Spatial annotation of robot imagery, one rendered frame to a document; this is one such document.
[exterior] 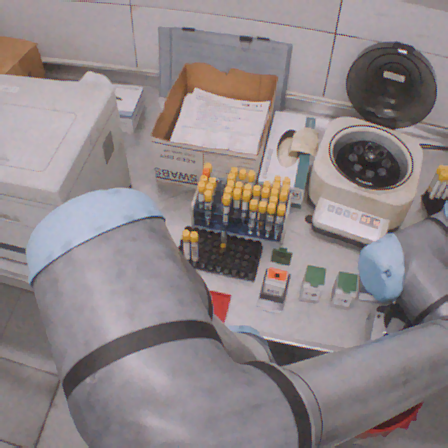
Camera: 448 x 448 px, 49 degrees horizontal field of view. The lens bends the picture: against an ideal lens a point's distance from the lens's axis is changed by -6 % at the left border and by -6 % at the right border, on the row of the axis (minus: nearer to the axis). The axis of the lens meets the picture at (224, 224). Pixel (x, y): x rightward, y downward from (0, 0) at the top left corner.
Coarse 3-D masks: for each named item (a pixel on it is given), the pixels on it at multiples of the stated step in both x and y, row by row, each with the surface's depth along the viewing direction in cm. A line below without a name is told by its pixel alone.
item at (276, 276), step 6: (270, 264) 101; (276, 264) 101; (270, 270) 100; (276, 270) 100; (282, 270) 100; (288, 270) 100; (270, 276) 99; (276, 276) 101; (282, 276) 100; (264, 282) 99; (270, 282) 99; (276, 282) 99; (282, 282) 99; (264, 288) 101; (270, 288) 100; (276, 288) 100; (282, 288) 99; (276, 294) 102; (282, 294) 101
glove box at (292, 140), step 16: (272, 128) 124; (288, 128) 125; (304, 128) 121; (272, 144) 121; (288, 144) 123; (304, 144) 118; (272, 160) 118; (288, 160) 120; (304, 160) 118; (272, 176) 115; (288, 176) 115; (304, 176) 115
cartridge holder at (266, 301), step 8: (264, 280) 104; (288, 280) 106; (264, 296) 103; (272, 296) 102; (280, 296) 102; (256, 304) 103; (264, 304) 103; (272, 304) 103; (280, 304) 103; (280, 312) 103
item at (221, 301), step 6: (216, 294) 105; (222, 294) 105; (228, 294) 105; (216, 300) 105; (222, 300) 105; (228, 300) 104; (216, 306) 104; (222, 306) 104; (228, 306) 103; (216, 312) 103; (222, 312) 103; (222, 318) 102
